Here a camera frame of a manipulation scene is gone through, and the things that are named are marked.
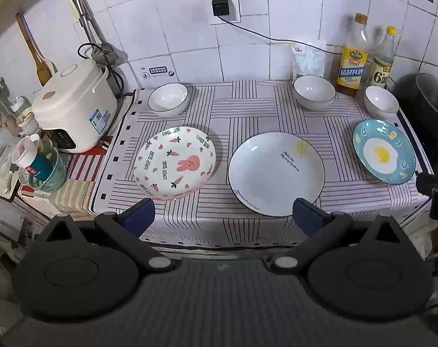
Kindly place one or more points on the white seasoning packet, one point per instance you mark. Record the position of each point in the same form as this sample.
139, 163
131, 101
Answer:
309, 59

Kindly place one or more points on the pink bunny print plate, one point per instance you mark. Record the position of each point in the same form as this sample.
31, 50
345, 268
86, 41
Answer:
175, 162

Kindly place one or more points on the striped tablecloth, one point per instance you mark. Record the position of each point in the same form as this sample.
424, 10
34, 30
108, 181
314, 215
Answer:
222, 115

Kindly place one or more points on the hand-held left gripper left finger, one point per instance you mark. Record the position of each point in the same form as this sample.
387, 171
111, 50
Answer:
141, 214

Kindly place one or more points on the red striped cloth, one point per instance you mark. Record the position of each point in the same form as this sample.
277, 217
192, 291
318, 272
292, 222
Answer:
83, 161

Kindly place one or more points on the black wok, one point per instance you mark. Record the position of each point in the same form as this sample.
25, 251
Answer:
410, 104

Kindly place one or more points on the black gas stove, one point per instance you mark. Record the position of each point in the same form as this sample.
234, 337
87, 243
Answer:
427, 141

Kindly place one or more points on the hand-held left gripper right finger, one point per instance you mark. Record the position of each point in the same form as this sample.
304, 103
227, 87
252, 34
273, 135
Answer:
305, 215

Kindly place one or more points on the hanging metal ladle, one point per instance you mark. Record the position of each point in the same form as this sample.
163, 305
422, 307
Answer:
92, 25

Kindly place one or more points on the yellow label cooking wine bottle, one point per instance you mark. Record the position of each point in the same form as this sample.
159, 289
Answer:
352, 61

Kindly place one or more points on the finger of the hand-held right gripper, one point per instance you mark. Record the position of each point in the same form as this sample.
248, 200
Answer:
427, 184

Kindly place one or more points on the white jar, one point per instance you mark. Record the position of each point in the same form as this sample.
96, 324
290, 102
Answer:
23, 115

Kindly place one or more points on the white rice cooker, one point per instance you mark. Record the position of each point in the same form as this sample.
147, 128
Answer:
74, 104

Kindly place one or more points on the wooden spatula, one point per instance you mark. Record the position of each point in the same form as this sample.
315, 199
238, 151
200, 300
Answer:
41, 63

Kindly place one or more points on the white measuring cup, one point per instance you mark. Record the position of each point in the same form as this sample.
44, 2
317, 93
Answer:
25, 151

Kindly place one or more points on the green plastic basket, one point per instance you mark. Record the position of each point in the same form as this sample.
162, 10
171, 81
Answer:
54, 173

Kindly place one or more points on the clear vinegar bottle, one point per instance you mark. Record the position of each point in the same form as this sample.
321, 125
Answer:
382, 65

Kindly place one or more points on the white plate with sun print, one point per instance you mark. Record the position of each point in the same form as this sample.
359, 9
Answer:
273, 173

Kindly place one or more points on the black plug adapter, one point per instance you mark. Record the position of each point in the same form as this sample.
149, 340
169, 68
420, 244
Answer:
222, 5

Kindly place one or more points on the white bowl with dark rim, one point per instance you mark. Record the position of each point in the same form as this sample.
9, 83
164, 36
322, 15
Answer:
167, 97
381, 101
314, 90

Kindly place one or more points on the blue fried egg print plate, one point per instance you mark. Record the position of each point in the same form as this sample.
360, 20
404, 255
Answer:
383, 151

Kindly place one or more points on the white wall socket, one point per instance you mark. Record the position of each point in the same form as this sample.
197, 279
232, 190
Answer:
233, 7

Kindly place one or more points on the beige striped towel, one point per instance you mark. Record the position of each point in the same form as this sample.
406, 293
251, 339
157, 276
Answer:
76, 197

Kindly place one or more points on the small wall sticker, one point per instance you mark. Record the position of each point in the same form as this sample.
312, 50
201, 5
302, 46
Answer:
157, 72

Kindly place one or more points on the glass wok lid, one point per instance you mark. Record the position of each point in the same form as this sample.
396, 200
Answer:
434, 94

